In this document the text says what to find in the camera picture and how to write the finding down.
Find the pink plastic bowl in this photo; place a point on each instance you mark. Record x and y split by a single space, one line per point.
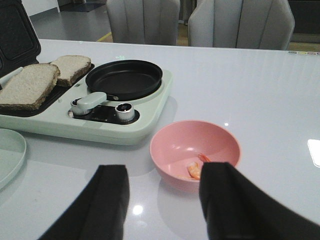
187 143

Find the left grey upholstered chair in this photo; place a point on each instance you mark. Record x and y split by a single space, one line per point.
147 22

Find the right grey upholstered chair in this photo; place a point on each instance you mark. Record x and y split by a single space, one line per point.
242 24

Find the black round frying pan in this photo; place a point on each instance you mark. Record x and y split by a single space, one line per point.
122 80

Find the grey upholstered chair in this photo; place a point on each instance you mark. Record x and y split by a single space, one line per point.
242 24
147 22

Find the mint green breakfast maker lid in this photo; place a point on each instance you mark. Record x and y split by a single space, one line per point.
19 44

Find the bread slice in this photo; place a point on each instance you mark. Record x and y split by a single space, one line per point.
29 89
71 67

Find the left silver control knob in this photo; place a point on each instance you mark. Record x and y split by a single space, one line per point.
77 110

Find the small orange shrimp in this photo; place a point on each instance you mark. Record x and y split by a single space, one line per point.
194 169

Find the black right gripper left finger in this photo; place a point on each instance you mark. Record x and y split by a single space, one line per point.
99 212

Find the right silver control knob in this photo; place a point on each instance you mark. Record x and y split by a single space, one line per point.
125 112

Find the mint green breakfast maker base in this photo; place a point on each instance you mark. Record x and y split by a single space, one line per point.
100 124

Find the silver control knob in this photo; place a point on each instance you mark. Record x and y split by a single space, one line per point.
77 110
125 112

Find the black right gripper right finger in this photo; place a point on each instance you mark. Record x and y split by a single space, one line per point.
236 209

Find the mint green round plate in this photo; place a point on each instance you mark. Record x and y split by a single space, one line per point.
12 155

